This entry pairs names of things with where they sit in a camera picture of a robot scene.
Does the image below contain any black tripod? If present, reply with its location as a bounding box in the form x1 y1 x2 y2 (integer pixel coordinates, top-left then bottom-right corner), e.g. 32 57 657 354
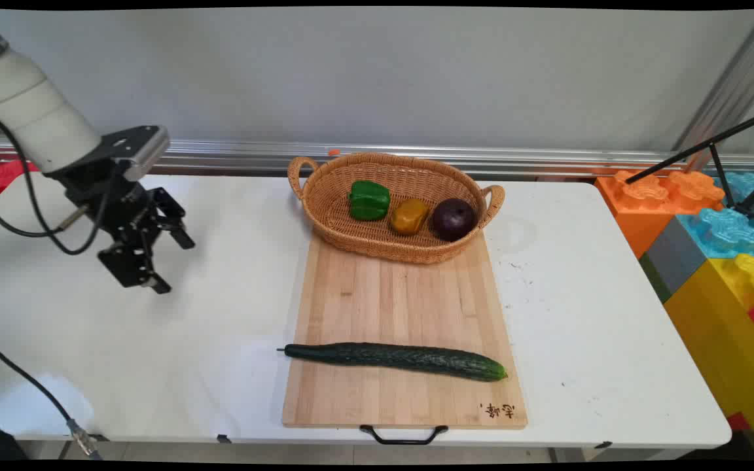
624 107 754 220

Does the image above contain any light blue toy block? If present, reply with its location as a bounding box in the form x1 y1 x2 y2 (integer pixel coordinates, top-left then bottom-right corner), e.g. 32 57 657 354
676 171 754 260

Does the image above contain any grey toy block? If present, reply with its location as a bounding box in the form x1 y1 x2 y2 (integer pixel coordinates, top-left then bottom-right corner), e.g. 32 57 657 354
639 216 708 304

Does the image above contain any yellow bell pepper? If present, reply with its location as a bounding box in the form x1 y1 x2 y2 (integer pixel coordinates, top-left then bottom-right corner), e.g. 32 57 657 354
389 198 430 236

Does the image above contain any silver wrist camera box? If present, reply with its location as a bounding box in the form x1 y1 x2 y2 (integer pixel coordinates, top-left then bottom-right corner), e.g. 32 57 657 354
56 125 171 183

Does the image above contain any woven wicker basket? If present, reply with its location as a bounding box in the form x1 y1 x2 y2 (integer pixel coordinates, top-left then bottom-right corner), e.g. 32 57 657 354
287 152 506 265

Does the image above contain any aluminium frame rail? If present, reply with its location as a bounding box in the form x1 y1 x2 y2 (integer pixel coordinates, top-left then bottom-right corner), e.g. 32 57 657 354
0 139 754 176

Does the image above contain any aluminium frame post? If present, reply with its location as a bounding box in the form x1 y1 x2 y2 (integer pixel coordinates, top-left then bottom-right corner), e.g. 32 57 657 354
673 9 754 172

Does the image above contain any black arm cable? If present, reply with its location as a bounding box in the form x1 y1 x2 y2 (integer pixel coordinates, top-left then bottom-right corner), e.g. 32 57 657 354
0 103 113 256

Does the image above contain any long green cucumber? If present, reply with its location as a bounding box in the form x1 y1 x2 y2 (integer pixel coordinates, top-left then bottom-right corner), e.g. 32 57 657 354
277 342 509 383

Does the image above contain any black cutting board handle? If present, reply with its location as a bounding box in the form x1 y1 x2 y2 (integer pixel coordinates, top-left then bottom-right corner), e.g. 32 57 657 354
359 425 449 446

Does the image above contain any yellow toy block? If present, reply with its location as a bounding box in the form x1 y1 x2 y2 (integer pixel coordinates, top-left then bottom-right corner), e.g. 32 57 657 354
664 253 754 459

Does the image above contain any wooden cutting board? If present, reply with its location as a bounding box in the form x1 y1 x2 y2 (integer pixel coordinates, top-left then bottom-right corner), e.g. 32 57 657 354
281 230 528 430

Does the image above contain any dark purple round fruit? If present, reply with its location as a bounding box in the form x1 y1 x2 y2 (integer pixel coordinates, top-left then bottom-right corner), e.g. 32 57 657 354
432 198 478 242

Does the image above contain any black cable with connector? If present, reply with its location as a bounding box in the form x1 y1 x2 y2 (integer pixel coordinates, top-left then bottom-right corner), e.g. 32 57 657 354
0 335 103 461

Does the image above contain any orange toy block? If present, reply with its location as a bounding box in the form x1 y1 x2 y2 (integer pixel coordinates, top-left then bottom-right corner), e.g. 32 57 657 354
595 169 726 260

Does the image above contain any green bell pepper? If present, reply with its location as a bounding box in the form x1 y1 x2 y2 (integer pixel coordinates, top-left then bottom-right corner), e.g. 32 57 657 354
348 180 392 221

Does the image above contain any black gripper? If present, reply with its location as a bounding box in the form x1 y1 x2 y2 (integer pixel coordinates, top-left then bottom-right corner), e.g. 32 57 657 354
63 167 196 295

